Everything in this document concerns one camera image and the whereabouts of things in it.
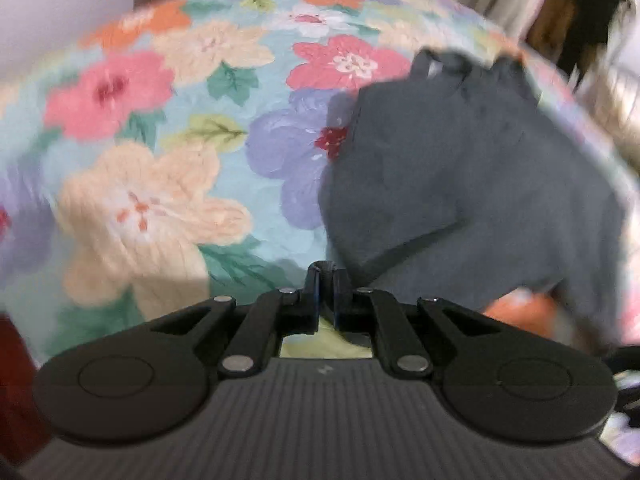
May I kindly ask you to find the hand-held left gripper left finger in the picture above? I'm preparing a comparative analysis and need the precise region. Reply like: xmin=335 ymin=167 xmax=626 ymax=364
xmin=149 ymin=261 xmax=322 ymax=377

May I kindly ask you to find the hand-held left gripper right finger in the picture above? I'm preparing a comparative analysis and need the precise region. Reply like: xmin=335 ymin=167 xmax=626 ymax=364
xmin=321 ymin=261 xmax=502 ymax=377

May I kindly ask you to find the dark grey garment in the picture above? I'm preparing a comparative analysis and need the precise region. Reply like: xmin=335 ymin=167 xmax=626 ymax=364
xmin=318 ymin=49 xmax=632 ymax=356

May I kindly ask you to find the floral bed quilt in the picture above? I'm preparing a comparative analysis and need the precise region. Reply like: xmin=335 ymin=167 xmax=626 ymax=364
xmin=0 ymin=0 xmax=640 ymax=466

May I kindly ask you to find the dark red cloth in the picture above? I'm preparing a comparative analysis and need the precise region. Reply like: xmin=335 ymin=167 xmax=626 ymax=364
xmin=0 ymin=312 xmax=51 ymax=466

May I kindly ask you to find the dark hanging cloth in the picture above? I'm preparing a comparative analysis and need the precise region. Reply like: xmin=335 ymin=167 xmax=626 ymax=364
xmin=525 ymin=0 xmax=633 ymax=88

